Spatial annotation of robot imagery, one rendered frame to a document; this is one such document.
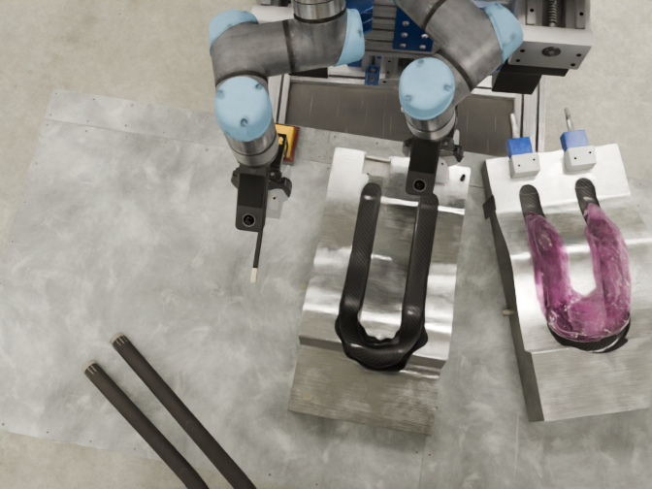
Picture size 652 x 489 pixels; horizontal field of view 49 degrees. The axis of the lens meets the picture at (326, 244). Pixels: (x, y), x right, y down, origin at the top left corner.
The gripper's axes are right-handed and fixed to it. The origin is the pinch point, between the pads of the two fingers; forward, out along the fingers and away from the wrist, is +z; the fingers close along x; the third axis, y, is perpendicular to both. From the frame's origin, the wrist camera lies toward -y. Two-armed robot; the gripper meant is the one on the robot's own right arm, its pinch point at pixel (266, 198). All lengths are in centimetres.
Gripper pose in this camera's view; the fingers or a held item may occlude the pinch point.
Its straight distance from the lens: 130.1
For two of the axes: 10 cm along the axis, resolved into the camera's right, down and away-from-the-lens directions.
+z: 0.3, 2.5, 9.7
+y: 1.8, -9.5, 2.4
